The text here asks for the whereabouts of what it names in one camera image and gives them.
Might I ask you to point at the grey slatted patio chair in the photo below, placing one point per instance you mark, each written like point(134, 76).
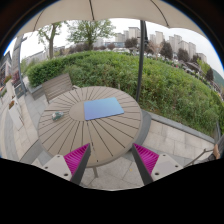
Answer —
point(57, 86)

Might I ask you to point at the blue mouse pad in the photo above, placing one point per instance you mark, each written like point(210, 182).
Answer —
point(102, 108)

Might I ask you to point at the dark umbrella pole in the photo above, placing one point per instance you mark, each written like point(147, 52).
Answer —
point(143, 39)

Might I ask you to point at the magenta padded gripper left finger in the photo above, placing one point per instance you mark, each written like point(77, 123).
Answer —
point(70, 167)

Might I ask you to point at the round slatted patio table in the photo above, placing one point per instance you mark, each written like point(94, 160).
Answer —
point(109, 138)

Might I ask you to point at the green hedge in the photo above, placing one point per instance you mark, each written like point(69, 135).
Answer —
point(161, 88)

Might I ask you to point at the grey-green computer mouse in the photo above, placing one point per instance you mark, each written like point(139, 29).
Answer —
point(57, 115)

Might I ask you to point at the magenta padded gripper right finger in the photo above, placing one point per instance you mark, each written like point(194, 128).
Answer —
point(153, 166)

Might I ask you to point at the beige patio umbrella canopy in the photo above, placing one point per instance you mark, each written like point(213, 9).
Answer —
point(155, 11)

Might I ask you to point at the chair at right edge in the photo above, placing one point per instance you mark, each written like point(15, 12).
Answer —
point(217, 152)

